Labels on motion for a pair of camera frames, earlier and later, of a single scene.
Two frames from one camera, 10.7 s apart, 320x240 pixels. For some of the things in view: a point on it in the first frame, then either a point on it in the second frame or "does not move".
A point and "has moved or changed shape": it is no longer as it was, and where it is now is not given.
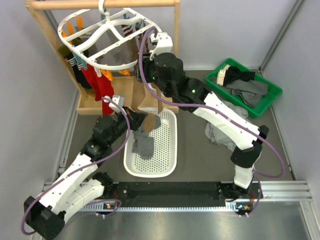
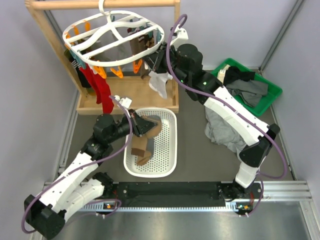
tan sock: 159,102 → 139,149
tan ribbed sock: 149,122 → 155,130
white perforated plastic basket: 163,162 does not move
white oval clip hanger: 111,37 has moved or changed shape
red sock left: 96,81 does not move
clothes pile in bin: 241,83 does not move
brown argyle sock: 127,29 → 141,44
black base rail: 194,194 does not move
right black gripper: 146,63 → 155,60
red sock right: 103,87 does not move
